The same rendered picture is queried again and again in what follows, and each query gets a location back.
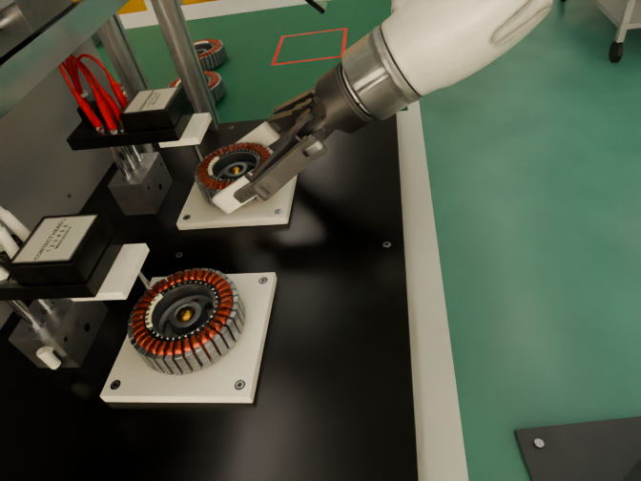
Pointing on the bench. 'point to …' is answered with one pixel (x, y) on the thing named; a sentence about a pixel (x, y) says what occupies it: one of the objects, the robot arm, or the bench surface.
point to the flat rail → (50, 48)
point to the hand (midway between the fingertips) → (238, 172)
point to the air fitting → (49, 358)
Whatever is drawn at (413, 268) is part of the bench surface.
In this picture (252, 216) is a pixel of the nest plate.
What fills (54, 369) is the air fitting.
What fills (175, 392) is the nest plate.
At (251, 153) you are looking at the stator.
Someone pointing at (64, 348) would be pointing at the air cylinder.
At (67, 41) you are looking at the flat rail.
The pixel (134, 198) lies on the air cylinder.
